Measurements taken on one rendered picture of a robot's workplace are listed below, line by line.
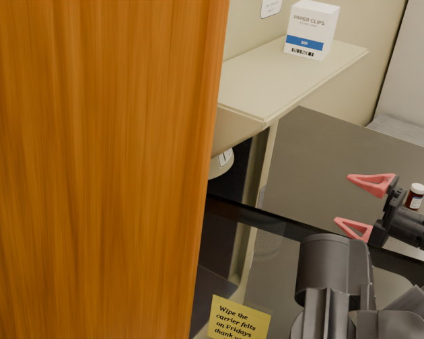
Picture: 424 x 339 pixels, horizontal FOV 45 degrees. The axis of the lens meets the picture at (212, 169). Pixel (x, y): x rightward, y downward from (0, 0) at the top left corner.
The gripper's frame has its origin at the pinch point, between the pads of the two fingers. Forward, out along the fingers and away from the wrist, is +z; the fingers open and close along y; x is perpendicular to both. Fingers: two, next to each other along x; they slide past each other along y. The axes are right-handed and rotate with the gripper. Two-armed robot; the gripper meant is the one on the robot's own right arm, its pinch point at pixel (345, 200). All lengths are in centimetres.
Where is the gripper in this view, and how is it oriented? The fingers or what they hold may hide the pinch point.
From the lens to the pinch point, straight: 97.8
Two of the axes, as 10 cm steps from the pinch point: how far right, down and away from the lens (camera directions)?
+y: 1.1, -8.5, -5.2
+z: -8.3, -3.7, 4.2
